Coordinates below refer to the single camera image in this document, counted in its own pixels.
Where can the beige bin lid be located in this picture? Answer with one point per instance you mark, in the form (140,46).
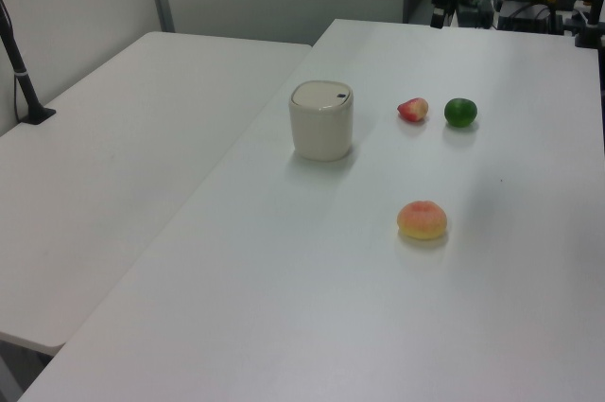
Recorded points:
(321,94)

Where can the white plastic garbage bin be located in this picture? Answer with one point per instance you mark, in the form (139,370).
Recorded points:
(321,134)

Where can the black equipment box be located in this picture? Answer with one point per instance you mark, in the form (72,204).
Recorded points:
(529,19)

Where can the red toy strawberry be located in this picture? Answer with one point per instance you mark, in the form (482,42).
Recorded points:
(413,110)

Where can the green lime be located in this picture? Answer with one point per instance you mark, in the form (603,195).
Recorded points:
(460,112)

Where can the black clamp stand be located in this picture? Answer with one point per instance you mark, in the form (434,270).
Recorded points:
(591,28)

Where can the orange yellow toy peach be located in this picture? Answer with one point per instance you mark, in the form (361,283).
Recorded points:
(423,221)

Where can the black pole with base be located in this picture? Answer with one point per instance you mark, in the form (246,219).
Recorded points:
(19,71)

